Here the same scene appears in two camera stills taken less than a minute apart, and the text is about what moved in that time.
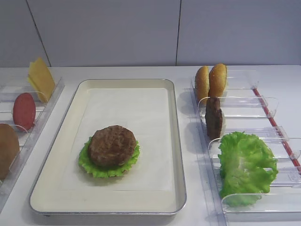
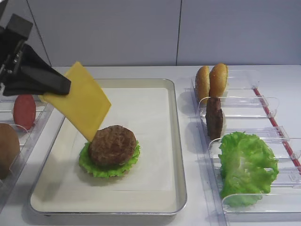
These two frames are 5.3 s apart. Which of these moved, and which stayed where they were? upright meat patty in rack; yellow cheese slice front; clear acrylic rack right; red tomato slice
Moved: yellow cheese slice front
Stayed: red tomato slice; upright meat patty in rack; clear acrylic rack right
